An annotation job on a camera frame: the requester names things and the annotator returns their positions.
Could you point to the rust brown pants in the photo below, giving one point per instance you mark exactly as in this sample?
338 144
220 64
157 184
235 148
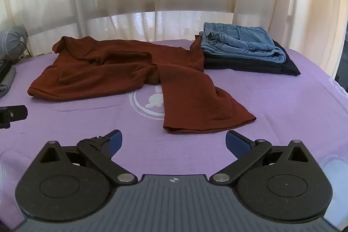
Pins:
108 74

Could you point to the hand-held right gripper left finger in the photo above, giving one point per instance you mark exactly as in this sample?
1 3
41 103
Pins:
115 140

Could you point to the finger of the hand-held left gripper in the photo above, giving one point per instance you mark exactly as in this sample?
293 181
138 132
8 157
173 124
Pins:
15 113

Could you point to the folded black pants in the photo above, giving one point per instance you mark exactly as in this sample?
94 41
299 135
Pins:
258 64

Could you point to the folded blue jeans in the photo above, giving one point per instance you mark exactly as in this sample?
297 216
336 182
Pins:
239 40

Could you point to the grey clothes pile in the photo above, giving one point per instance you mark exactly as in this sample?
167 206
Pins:
12 40

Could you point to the grey folded cloth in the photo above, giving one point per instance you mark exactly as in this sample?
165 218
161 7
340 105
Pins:
6 79

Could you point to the beige curtain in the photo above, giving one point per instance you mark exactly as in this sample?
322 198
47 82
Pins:
312 3

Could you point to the dark glass door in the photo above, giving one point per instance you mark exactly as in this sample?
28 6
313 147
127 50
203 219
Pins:
343 58

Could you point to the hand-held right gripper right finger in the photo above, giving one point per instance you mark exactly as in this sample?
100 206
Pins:
236 142

